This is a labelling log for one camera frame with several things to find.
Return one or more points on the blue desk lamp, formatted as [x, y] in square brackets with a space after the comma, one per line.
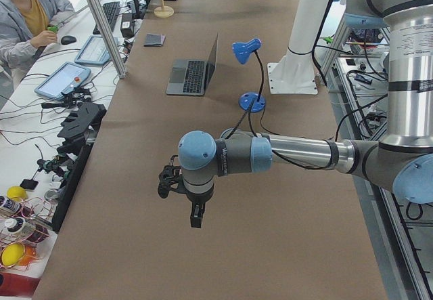
[252, 97]

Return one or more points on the black tool rack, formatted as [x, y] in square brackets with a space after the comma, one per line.
[73, 131]

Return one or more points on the yellow lemon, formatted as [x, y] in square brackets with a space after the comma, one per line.
[12, 255]

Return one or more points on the far teach pendant tablet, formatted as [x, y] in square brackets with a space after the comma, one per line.
[93, 53]

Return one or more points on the black power adapter box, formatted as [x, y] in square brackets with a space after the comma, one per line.
[127, 27]

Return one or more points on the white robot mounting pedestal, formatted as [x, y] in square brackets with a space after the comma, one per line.
[294, 73]

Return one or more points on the black keyboard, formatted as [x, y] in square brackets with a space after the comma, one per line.
[111, 11]

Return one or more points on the aluminium frame post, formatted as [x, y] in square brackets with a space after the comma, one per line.
[106, 33]

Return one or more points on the near teach pendant tablet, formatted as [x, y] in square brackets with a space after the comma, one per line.
[64, 80]

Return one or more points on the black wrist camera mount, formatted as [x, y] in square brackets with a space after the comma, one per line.
[171, 179]

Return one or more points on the seated person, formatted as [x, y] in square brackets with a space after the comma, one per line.
[24, 29]

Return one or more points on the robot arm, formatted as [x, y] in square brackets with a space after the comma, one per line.
[400, 162]

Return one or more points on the grey folded cloth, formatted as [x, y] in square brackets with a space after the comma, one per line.
[154, 40]

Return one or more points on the copper wire basket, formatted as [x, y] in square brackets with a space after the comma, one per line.
[27, 222]

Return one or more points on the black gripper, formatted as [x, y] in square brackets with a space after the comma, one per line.
[197, 200]

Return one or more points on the grey laptop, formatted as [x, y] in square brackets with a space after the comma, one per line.
[192, 77]

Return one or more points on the wooden stand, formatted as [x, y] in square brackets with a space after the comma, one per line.
[163, 11]

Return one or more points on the yellow ball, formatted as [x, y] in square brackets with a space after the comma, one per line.
[17, 193]

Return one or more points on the black computer mouse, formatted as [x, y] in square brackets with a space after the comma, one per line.
[68, 39]

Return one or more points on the teach pendant tablet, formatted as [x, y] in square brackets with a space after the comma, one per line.
[64, 80]
[93, 53]

